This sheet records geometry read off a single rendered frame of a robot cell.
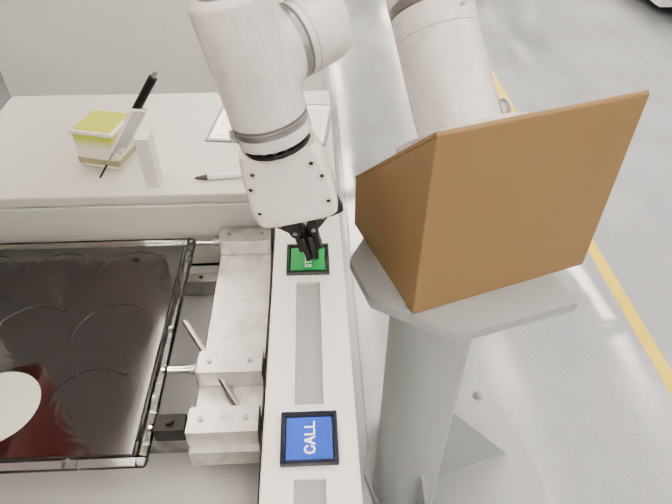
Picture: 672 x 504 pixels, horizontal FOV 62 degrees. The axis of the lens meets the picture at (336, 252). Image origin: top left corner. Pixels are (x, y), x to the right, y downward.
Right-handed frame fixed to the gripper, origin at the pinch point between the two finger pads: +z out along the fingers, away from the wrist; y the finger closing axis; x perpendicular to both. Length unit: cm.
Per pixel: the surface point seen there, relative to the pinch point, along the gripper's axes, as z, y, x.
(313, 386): 3.7, -0.6, -19.6
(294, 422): 2.5, -2.3, -24.3
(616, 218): 124, 104, 126
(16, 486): 9.7, -37.8, -22.5
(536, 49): 128, 126, 308
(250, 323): 9.4, -10.6, -3.6
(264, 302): 9.7, -8.9, 0.3
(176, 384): 13.1, -21.9, -8.9
